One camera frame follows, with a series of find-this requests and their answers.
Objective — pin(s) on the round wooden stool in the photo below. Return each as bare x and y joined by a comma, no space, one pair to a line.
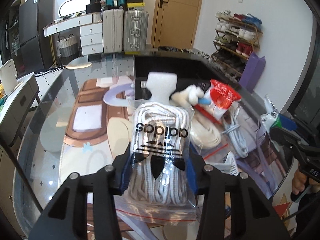
79,63

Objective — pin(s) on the adidas shoelace bag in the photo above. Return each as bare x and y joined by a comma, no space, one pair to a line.
158,190

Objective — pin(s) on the right hand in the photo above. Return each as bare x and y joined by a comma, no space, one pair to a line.
299,181

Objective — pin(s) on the black handbag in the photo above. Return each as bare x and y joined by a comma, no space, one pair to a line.
93,6

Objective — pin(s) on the grey side cabinet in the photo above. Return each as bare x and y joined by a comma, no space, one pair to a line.
17,107

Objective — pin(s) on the anime printed mat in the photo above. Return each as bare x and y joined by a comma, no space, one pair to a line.
100,128

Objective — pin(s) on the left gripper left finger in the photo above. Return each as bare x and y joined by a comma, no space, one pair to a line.
65,216

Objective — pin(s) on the white plush toy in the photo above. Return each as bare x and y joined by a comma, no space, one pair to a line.
191,96

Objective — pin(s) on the red white packet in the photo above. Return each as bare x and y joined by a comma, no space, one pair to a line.
217,100

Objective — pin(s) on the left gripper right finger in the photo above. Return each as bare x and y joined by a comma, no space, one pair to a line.
252,214

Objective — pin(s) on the oval mirror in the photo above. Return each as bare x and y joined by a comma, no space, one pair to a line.
71,7

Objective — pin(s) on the woven laundry basket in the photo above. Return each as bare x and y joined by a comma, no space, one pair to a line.
68,48

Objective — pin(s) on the wooden shoe rack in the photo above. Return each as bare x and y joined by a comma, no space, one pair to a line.
237,38

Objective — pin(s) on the wooden door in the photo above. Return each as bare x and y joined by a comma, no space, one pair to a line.
175,23

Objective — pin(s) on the purple paper bag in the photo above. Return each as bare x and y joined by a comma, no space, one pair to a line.
252,72

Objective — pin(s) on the black refrigerator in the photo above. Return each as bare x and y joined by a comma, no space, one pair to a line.
34,15

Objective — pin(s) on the silver suitcase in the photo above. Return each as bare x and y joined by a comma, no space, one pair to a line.
135,30

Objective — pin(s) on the white foam block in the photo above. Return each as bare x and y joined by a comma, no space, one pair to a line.
161,85

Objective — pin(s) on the black cardboard box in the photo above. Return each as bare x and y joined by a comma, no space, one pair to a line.
189,68

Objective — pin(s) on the white suitcase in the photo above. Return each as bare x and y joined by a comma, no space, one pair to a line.
113,30

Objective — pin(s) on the white dresser with drawers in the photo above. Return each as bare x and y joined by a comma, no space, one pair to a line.
91,31

